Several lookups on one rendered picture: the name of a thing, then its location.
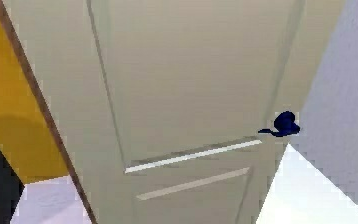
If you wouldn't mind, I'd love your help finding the beige panelled room door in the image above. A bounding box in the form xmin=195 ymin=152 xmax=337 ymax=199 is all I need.
xmin=0 ymin=0 xmax=347 ymax=224

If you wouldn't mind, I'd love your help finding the dark blue door handle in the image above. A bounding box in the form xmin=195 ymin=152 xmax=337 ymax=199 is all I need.
xmin=257 ymin=110 xmax=301 ymax=138

